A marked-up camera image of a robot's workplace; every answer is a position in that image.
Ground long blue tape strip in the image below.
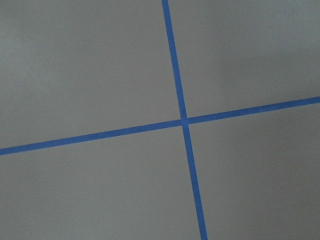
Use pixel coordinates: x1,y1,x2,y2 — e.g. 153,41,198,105
161,0,208,240

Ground crossing blue tape strip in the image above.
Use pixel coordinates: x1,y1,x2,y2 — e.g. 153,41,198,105
0,96,320,156

